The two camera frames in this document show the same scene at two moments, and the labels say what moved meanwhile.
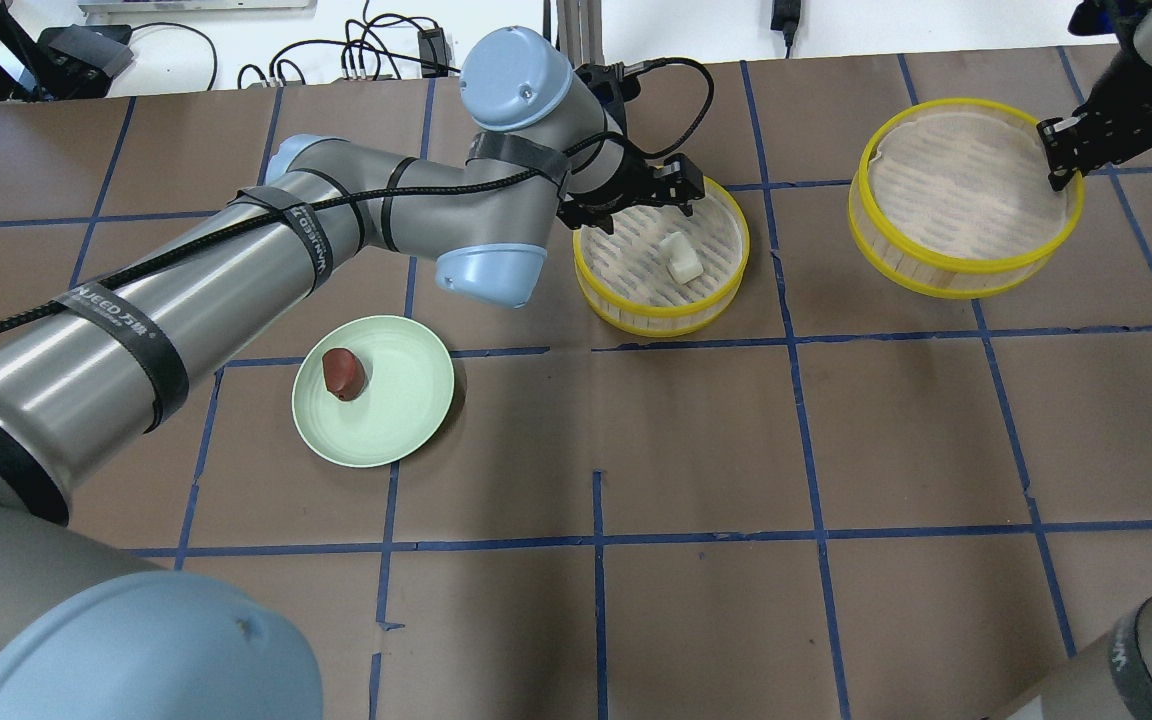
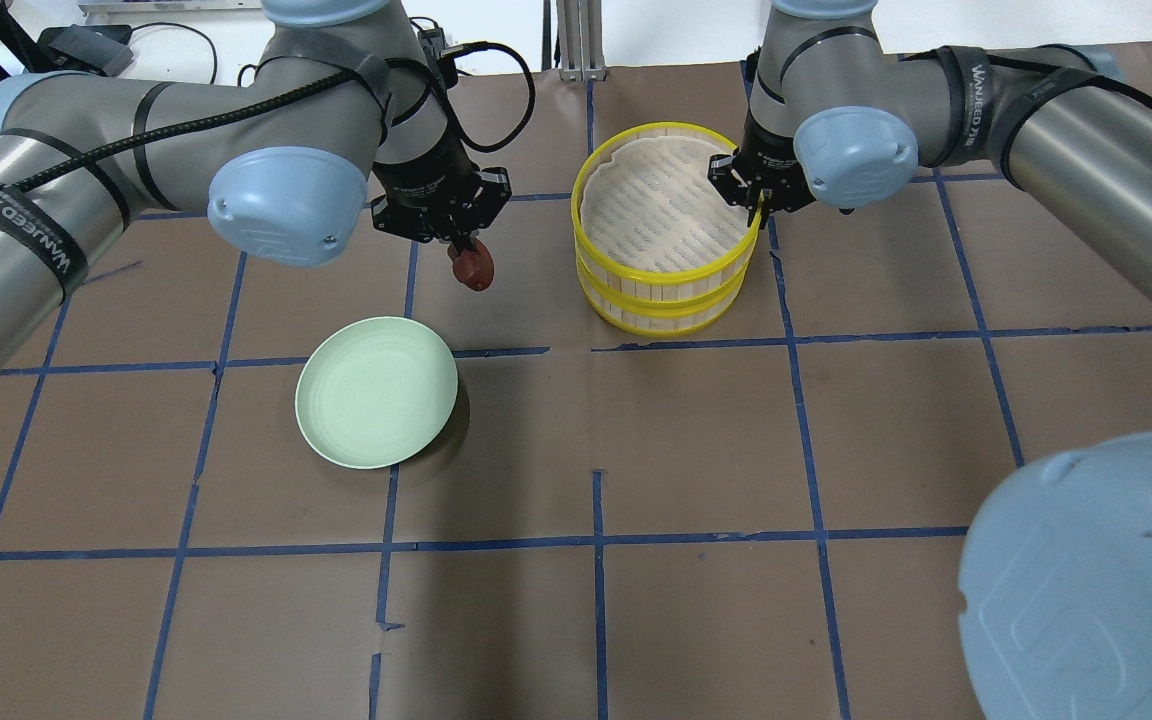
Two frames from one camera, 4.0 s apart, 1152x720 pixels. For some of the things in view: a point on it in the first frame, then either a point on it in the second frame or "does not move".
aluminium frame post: [579, 31] does not move
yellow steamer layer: [953, 200] to [648, 220]
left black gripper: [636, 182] to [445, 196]
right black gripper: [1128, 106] to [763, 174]
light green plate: [408, 385] does not move
